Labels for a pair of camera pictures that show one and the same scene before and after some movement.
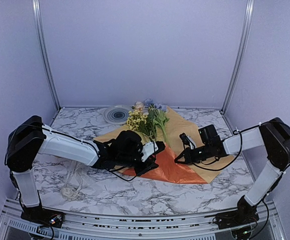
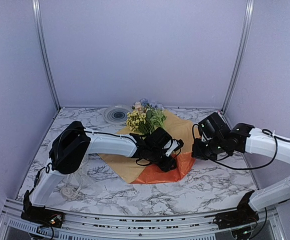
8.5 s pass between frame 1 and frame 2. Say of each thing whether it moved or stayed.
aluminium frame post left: stayed
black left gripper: moved
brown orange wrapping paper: moved
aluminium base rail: stayed
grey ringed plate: stayed
